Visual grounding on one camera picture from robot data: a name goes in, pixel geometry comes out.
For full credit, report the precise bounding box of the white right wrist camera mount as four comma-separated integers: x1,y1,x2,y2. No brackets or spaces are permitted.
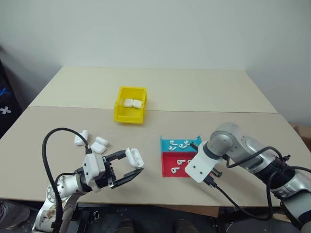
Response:
184,141,223,183

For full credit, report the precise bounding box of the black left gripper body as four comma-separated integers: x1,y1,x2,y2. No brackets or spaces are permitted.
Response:
94,156,118,190

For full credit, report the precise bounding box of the yellow plastic bin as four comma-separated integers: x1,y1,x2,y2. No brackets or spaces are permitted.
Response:
113,86,149,126

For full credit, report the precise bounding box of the grey cloth bundle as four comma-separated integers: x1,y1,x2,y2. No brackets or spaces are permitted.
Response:
0,200,30,229

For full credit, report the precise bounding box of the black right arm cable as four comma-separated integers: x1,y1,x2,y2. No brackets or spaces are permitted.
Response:
203,146,311,222

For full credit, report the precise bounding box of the blue shallow tray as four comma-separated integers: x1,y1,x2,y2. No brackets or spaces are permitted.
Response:
159,134,203,153

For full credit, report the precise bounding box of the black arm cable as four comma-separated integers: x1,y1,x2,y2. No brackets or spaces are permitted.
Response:
41,127,93,233
203,146,311,222

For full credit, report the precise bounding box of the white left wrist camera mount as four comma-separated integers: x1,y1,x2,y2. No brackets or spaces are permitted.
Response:
82,153,107,194

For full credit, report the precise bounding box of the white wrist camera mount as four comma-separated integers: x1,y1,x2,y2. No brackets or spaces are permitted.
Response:
184,141,223,183
82,153,107,194

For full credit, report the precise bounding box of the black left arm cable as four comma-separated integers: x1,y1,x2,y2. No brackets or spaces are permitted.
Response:
41,127,93,233

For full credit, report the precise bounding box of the red shallow tray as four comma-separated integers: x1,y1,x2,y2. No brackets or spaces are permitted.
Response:
160,150,199,178

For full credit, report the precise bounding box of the brown cardboard box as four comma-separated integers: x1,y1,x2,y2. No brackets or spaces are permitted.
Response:
290,123,311,147

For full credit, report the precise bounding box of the black bag with cross marks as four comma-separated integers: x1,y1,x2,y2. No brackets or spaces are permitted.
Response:
0,45,24,139

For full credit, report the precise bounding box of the dark rounded shape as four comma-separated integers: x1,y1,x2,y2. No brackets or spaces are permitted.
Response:
173,218,193,233
116,217,134,233

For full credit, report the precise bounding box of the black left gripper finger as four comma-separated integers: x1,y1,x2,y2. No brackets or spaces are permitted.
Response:
105,150,127,163
114,167,144,188

